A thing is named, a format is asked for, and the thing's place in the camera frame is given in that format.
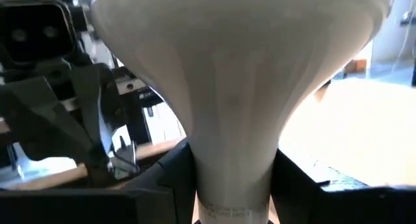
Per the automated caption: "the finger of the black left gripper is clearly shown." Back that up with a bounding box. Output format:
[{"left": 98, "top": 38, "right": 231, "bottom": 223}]
[
  {"left": 69, "top": 62, "right": 141, "bottom": 182},
  {"left": 0, "top": 75, "right": 97, "bottom": 163}
]

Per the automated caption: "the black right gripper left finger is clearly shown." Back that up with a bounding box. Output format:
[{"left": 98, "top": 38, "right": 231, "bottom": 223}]
[{"left": 0, "top": 140, "right": 198, "bottom": 224}]

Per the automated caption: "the white reflector lightbulb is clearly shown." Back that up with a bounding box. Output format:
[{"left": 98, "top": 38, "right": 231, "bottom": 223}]
[{"left": 90, "top": 0, "right": 396, "bottom": 224}]

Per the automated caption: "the large wooden desk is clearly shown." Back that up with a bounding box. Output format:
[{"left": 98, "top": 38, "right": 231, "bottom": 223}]
[{"left": 279, "top": 77, "right": 416, "bottom": 188}]

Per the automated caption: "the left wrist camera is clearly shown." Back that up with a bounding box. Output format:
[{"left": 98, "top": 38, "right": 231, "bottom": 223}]
[{"left": 0, "top": 0, "right": 78, "bottom": 65}]

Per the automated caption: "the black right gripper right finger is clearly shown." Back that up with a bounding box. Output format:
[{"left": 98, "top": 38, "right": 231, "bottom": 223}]
[{"left": 269, "top": 148, "right": 416, "bottom": 224}]

